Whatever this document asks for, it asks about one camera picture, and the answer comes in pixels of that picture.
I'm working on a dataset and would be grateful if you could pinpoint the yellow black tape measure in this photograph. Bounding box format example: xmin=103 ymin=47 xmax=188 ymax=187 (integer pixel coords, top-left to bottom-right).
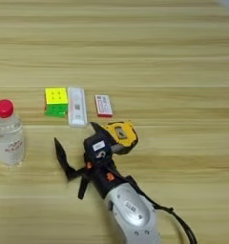
xmin=101 ymin=120 xmax=139 ymax=156

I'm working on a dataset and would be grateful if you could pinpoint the yellow green red puzzle cube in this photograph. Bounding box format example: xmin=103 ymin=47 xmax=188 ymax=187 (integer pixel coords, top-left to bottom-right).
xmin=44 ymin=87 xmax=70 ymax=119

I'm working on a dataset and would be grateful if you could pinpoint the long white box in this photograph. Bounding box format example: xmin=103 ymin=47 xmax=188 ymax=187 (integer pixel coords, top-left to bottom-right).
xmin=67 ymin=86 xmax=89 ymax=129

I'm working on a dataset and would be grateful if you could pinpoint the red and white card box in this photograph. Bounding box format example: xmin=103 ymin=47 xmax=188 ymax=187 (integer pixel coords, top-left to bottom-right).
xmin=94 ymin=93 xmax=115 ymax=118

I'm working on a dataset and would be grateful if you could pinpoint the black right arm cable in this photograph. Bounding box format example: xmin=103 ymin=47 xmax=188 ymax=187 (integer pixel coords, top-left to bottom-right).
xmin=125 ymin=174 xmax=198 ymax=244

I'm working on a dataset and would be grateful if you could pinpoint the clear water bottle red cap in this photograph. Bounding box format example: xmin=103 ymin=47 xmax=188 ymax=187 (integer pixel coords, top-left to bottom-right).
xmin=0 ymin=98 xmax=27 ymax=168

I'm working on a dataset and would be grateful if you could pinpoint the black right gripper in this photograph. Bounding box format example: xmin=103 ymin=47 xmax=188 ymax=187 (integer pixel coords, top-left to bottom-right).
xmin=52 ymin=121 xmax=138 ymax=201

